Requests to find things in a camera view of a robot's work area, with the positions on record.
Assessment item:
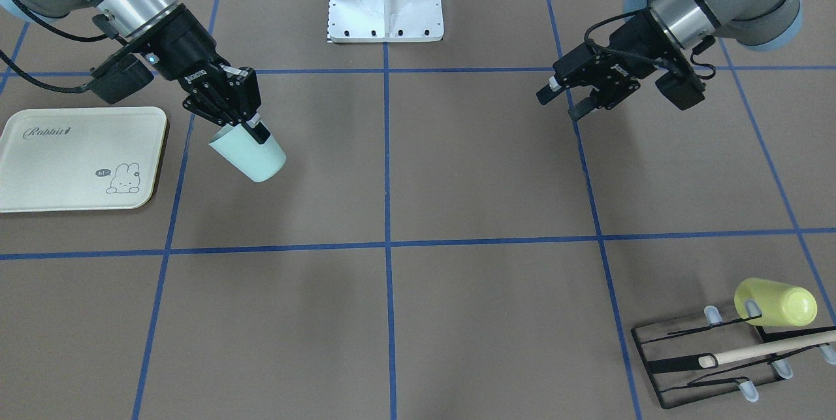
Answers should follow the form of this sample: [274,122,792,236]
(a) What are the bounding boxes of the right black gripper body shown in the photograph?
[130,5,262,125]

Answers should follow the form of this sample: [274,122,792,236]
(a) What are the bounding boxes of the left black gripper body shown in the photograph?
[553,12,690,108]

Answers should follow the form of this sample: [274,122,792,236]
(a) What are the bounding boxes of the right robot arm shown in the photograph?
[2,0,271,145]

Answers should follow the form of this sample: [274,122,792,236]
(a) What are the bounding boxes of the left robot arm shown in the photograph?
[536,0,803,121]

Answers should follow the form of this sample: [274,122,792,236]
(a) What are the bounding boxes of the cream rabbit tray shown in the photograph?
[1,106,168,214]

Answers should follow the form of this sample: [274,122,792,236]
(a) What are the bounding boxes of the yellow cup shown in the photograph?
[733,278,818,327]

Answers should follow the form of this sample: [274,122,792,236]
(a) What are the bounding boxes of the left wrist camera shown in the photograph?
[654,69,705,111]

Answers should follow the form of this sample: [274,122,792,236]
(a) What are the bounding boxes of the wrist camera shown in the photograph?
[89,54,154,105]
[654,69,705,111]

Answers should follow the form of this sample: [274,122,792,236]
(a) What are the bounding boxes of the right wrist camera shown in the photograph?
[89,54,154,105]

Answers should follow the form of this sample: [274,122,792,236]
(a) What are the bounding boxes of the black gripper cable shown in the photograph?
[0,0,99,94]

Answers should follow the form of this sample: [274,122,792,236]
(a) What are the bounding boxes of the black wire cup rack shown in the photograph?
[630,305,834,410]

